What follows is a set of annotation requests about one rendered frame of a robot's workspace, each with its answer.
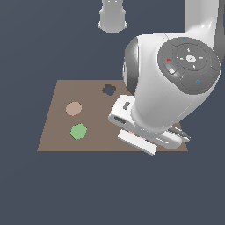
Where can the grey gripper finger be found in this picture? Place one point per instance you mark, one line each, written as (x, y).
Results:
(181, 134)

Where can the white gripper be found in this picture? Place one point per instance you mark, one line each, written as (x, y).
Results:
(121, 112)

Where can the brown slot board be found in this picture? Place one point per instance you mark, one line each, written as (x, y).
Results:
(96, 117)

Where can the green hexagon peg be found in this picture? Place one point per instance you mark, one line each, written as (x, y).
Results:
(78, 131)

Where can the tan round peg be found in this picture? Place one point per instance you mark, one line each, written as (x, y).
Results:
(73, 108)

